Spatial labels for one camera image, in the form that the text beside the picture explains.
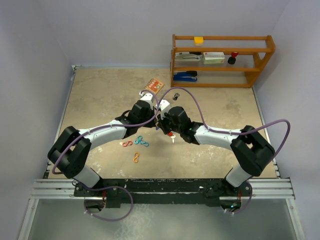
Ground teal carabiner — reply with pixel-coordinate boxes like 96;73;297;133
133;135;143;144
139;140;150;147

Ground red carabiner clip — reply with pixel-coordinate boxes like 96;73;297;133
122;140;133;147

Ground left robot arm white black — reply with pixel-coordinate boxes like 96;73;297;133
47;99;155;189

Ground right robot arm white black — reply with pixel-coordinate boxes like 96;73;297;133
157;104;275;188

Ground red tag key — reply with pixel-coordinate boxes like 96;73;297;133
167;132;176;144

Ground orange small notebook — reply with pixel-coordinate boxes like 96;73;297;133
144;78;165;94

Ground orange carabiner lower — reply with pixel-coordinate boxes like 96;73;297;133
133;152;140;163

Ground blue black stapler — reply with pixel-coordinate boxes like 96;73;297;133
173;70;198;82

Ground grey stapler on shelf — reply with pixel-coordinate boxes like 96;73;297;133
174;51;202;62

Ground wooden shelf rack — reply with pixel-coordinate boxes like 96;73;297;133
170;35;276;88

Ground white red box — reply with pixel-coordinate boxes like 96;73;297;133
202;52;225;64

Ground yellow lid container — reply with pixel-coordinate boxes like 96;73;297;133
193;36;204;47

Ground red black stamp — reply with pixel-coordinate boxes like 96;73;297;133
227;52;239;65

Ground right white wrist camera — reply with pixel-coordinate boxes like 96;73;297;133
156;99;172;119

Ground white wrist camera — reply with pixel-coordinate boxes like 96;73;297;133
156;99;172;119
139;90;155;105

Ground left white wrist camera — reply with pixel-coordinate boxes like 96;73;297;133
139;90;155;105

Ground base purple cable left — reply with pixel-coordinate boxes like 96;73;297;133
83;183;135;222

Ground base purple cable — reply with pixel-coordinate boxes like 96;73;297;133
83;183;135;222
223;182;256;216

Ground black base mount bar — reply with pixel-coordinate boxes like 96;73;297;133
74;178;252;209

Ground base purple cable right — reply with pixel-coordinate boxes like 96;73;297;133
223;182;256;216

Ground aluminium rail frame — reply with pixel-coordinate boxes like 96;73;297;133
29;159;297;201

